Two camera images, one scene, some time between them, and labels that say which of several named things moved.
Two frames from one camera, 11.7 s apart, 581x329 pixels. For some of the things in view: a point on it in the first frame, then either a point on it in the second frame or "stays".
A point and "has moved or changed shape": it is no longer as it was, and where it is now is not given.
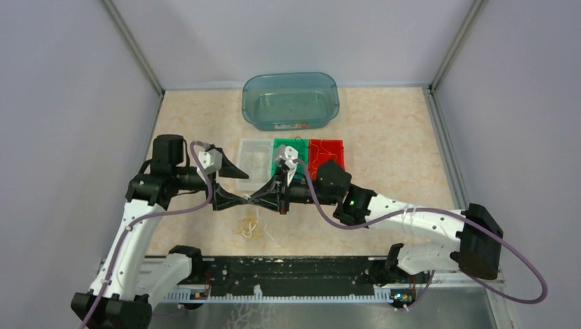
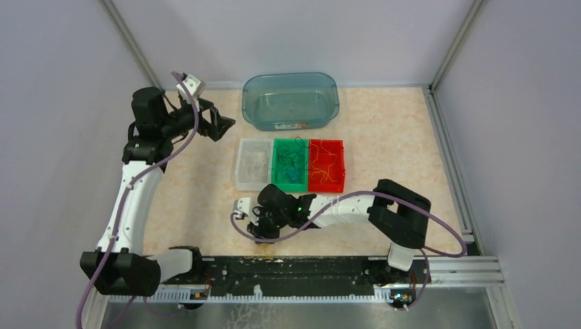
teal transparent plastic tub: (288, 101) stays
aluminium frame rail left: (143, 59) stays
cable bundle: (251, 229) has moved or changed shape
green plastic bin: (301, 145) stays
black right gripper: (261, 197) -> (259, 230)
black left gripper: (221, 199) -> (220, 123)
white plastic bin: (255, 158) stays
